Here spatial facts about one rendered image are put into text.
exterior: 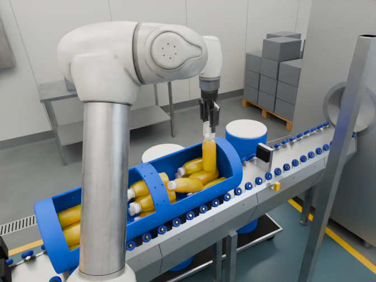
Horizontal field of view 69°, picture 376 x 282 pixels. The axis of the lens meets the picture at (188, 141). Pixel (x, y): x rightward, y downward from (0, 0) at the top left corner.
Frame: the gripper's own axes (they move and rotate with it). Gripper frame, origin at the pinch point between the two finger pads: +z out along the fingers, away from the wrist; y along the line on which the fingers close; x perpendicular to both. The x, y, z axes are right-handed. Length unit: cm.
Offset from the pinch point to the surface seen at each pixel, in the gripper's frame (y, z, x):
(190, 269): 16, 117, 4
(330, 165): -32, 23, -53
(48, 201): 3, 9, 71
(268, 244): 9, 130, -68
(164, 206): -13.6, 19.9, 32.3
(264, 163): -1, 33, -40
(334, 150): -32, 13, -53
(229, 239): -7, 72, -10
